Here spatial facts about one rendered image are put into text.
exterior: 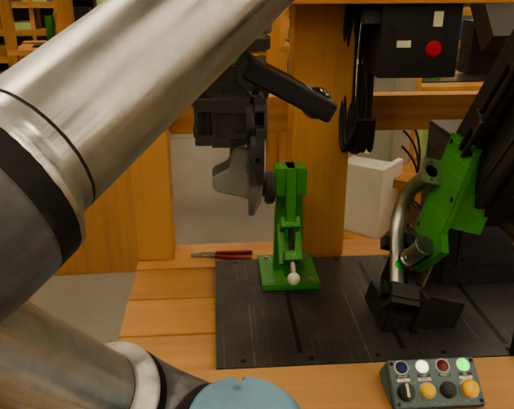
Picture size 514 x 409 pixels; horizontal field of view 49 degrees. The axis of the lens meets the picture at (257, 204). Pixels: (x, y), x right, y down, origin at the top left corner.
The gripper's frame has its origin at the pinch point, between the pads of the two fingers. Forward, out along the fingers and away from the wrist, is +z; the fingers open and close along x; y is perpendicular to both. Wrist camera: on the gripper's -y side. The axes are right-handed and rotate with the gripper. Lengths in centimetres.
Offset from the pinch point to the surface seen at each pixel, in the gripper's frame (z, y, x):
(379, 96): 2, -36, -75
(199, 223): 129, 18, -288
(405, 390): 35.5, -24.5, -6.7
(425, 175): 9, -35, -36
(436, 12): -19, -41, -55
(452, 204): 12.5, -37.7, -28.3
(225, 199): 129, 0, -332
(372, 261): 39, -33, -57
